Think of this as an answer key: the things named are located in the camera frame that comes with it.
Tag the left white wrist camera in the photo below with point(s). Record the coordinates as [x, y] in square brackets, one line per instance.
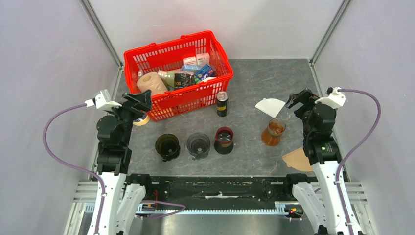
[102, 101]

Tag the amber glass beaker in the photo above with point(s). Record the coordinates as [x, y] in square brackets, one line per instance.
[272, 134]

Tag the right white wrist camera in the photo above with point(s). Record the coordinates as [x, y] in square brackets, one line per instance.
[335, 98]

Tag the dark green dripper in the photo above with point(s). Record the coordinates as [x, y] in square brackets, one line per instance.
[168, 147]

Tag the light blue packet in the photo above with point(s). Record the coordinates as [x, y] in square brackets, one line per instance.
[191, 68]

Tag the white pink small box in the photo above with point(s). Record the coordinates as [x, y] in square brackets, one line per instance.
[202, 59]

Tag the beige toilet paper roll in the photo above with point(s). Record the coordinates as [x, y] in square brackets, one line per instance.
[152, 81]

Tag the clear grey glass dripper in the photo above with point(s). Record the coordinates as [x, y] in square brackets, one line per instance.
[198, 145]

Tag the masking tape roll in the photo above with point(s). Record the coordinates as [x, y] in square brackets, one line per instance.
[142, 120]

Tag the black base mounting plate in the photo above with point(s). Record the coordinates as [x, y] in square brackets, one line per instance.
[214, 192]

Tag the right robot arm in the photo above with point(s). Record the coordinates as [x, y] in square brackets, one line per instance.
[333, 213]

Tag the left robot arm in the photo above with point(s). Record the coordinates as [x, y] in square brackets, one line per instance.
[118, 194]

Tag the white paper coffee filter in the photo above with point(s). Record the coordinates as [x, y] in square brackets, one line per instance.
[270, 106]

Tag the black yellow drink can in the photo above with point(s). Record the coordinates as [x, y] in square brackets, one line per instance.
[222, 102]

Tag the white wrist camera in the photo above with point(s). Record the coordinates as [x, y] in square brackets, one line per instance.
[335, 98]
[102, 101]

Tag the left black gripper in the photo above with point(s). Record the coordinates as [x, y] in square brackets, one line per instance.
[137, 108]

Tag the red black coffee server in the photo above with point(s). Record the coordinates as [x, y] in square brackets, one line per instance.
[224, 140]

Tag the white cable duct rail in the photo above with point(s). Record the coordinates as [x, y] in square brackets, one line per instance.
[278, 210]

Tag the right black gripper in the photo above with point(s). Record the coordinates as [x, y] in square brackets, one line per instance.
[306, 93]

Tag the blue detergent box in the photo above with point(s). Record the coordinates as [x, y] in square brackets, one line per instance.
[205, 72]

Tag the pale green plastic bottle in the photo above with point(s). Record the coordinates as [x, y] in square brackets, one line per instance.
[169, 77]

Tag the red plastic shopping basket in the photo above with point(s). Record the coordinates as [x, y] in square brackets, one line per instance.
[169, 56]

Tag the brown paper coffee filter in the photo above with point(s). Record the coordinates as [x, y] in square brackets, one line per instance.
[298, 160]

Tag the white item in basket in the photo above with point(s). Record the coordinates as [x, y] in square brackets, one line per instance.
[208, 79]

